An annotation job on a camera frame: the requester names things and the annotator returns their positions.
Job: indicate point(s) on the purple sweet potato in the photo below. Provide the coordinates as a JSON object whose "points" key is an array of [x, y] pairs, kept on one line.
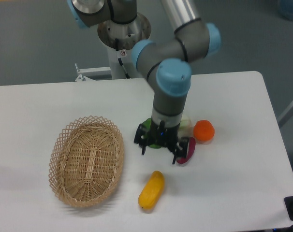
{"points": [[190, 152]]}

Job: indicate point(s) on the green bok choy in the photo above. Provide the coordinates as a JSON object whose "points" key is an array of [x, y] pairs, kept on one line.
{"points": [[184, 128]]}

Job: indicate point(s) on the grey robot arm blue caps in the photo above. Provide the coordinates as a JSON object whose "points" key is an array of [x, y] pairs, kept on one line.
{"points": [[166, 67]]}

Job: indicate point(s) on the white metal base frame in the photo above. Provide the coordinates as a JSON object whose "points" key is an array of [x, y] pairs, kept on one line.
{"points": [[100, 73]]}

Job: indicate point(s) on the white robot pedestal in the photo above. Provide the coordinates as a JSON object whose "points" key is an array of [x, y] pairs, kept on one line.
{"points": [[121, 65]]}

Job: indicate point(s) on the woven wicker basket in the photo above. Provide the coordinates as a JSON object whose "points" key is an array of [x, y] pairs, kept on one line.
{"points": [[86, 162]]}

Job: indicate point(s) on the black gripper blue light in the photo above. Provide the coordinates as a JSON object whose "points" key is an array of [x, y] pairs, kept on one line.
{"points": [[160, 136]]}

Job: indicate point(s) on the orange tangerine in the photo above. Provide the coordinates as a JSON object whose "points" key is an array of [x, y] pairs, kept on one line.
{"points": [[203, 131]]}

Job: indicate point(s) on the blue object top right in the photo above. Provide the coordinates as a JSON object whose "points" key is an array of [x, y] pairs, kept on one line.
{"points": [[285, 8]]}

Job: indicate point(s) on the yellow mango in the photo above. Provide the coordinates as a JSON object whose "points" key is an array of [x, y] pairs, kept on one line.
{"points": [[152, 191]]}

